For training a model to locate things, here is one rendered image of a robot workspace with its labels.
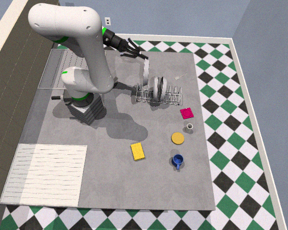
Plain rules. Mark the pink square tile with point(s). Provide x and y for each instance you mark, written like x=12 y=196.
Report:
x=186 y=113

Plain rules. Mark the grey cup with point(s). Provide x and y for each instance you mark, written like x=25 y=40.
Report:
x=188 y=128

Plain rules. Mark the yellow flat disc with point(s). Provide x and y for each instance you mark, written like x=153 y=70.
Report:
x=177 y=138

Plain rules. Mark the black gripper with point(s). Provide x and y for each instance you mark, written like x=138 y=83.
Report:
x=122 y=45

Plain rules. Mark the yellow sponge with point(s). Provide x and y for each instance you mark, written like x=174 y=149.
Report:
x=137 y=151

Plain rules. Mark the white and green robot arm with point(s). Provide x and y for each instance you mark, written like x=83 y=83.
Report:
x=79 y=29

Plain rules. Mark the blue ceramic mug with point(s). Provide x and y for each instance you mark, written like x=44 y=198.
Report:
x=177 y=160

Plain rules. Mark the cream ribbed draining mat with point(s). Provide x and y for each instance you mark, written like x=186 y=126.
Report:
x=45 y=174

